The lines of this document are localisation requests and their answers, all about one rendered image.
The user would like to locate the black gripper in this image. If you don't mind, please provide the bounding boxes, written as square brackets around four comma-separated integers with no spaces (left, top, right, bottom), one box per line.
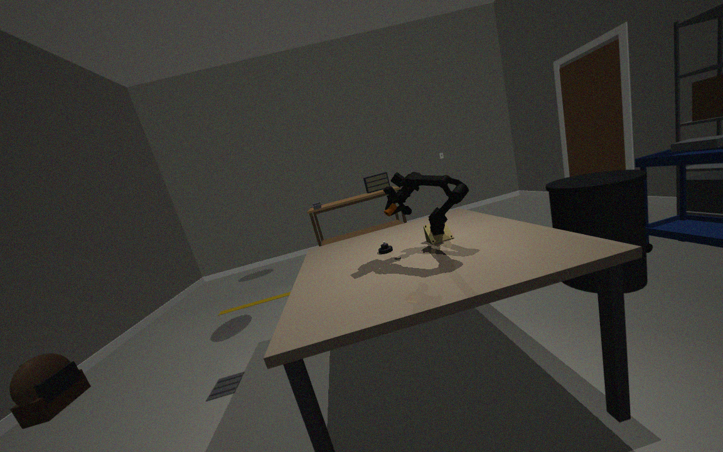
[383,186,412,216]

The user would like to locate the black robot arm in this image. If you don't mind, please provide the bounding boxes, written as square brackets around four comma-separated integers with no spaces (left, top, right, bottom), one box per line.
[391,172,469,235]

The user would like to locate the black round pedestal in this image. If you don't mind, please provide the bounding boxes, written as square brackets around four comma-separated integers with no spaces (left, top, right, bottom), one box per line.
[378,241,393,254]

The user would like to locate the orange cylinder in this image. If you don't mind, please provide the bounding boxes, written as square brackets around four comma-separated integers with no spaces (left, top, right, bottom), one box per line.
[384,203,397,216]

